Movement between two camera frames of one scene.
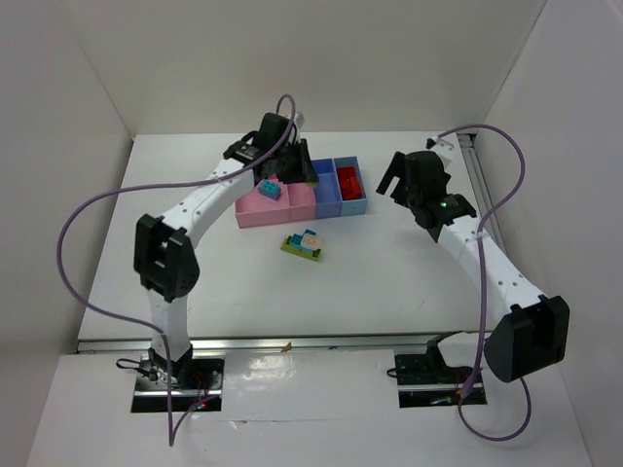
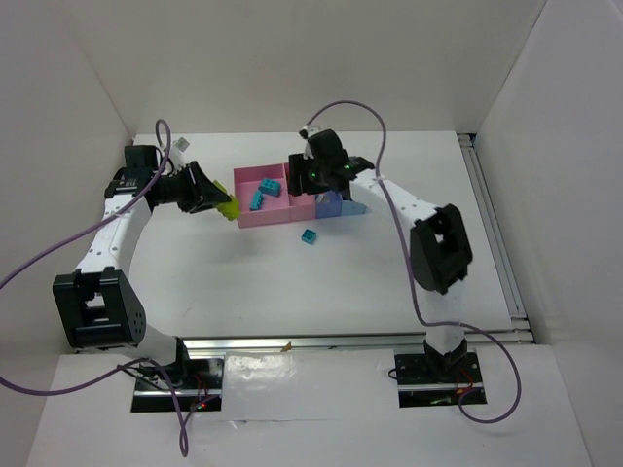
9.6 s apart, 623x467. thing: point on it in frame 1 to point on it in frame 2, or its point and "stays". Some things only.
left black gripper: (296, 162) to (196, 186)
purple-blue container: (328, 201) stays
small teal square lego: (270, 189) to (309, 236)
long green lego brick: (309, 254) to (232, 209)
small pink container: (302, 201) stays
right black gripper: (400, 176) to (300, 176)
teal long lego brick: (296, 239) to (256, 200)
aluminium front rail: (272, 343) stays
